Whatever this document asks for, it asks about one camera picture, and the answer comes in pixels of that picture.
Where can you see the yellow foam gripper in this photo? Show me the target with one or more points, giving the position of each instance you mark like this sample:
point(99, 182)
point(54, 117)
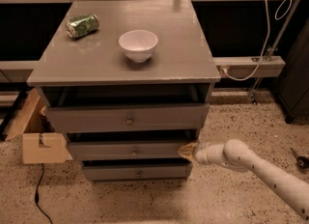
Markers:
point(200, 153)

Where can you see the grey drawer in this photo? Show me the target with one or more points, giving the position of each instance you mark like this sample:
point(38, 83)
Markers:
point(137, 172)
point(127, 118)
point(121, 150)

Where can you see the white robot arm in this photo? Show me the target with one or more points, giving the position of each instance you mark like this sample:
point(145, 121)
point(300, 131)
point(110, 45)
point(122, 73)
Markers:
point(237, 156)

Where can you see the grey bottom drawer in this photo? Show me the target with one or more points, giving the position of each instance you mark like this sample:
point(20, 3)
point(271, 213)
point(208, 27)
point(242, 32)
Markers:
point(137, 172)

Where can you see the grey top drawer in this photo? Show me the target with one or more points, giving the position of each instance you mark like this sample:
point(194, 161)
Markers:
point(127, 118)

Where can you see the grey wooden drawer cabinet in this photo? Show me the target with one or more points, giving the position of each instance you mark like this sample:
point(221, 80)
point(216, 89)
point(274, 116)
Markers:
point(95, 72)

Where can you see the black caster wheel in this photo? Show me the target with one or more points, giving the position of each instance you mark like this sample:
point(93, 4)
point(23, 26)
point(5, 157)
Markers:
point(301, 161)

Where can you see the white bowl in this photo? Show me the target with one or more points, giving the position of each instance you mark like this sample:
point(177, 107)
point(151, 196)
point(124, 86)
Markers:
point(138, 45)

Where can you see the dark cabinet at right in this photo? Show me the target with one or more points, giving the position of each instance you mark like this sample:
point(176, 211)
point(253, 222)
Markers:
point(292, 85)

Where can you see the metal diagonal rod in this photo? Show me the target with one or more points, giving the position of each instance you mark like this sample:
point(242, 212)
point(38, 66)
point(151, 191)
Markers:
point(288, 14)

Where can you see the green soda can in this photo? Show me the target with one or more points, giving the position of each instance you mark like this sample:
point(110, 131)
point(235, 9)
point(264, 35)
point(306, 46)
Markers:
point(82, 25)

